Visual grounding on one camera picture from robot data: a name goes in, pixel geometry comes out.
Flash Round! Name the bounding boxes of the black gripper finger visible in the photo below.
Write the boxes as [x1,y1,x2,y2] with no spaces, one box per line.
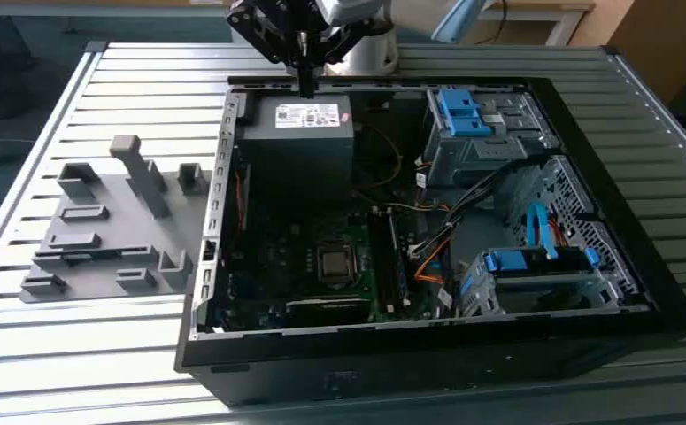
[304,21,391,97]
[227,2,308,97]

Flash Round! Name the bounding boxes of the blue RAM stick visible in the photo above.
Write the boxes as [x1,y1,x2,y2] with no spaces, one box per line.
[62,250,125,263]

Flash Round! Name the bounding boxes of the black RAM slot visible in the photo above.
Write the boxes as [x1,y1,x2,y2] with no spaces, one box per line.
[368,205,394,312]

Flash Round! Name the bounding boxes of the long white desk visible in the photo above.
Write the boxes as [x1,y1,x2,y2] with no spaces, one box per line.
[0,0,231,35]

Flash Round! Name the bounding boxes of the large blue drive latch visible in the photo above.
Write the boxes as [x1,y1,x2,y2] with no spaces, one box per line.
[438,89,491,139]

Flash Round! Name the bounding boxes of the grey power supply unit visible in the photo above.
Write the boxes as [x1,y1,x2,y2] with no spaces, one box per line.
[236,94,356,209]

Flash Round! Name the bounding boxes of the grey metal drive cage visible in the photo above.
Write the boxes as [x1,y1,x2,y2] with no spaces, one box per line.
[423,88,560,189]

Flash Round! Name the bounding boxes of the CPU socket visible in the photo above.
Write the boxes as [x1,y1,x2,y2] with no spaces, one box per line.
[315,238,360,290]

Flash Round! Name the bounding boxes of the grey parts rack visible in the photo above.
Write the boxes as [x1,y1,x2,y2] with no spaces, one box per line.
[17,135,213,305]

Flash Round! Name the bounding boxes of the silver CPU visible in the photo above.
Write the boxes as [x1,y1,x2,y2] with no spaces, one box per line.
[323,251,353,276]

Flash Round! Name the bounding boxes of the green motherboard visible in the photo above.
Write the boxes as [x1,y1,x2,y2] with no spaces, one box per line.
[220,207,438,331]

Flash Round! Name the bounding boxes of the brown wooden cabinet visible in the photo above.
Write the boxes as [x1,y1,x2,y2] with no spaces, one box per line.
[568,0,686,105]

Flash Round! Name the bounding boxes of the hard disk in blue carrier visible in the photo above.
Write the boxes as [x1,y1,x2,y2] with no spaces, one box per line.
[483,247,602,278]

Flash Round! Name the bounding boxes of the blue disk bay latch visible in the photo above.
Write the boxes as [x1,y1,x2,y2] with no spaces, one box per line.
[458,265,480,307]

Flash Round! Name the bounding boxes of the black graphics card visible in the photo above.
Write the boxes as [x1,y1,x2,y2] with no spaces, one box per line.
[284,295,374,328]

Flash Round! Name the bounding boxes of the grey metal disk bay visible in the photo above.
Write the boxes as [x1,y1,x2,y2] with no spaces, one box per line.
[458,246,625,318]

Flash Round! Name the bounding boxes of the black PC case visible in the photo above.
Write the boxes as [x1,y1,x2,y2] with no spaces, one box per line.
[173,74,686,408]

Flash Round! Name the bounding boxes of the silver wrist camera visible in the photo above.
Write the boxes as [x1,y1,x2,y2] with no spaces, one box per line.
[317,0,374,27]

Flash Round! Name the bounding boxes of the black desk cable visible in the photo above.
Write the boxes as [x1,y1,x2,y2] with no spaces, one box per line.
[488,0,510,45]

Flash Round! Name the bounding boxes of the yellow thin wire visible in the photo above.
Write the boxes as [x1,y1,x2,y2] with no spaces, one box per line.
[353,125,404,190]

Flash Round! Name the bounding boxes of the red thin wire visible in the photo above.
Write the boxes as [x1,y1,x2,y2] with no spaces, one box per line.
[233,170,248,234]

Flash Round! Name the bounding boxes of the coloured power wires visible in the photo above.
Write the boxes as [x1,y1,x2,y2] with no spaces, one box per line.
[386,201,451,214]

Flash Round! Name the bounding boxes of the black cable bundle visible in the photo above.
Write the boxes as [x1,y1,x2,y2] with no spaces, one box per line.
[410,157,532,260]

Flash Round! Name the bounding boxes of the blue flat wire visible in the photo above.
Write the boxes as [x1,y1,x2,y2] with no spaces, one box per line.
[524,202,559,260]

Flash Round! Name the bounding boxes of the orange flat wire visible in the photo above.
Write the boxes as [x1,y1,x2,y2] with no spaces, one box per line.
[414,234,459,287]

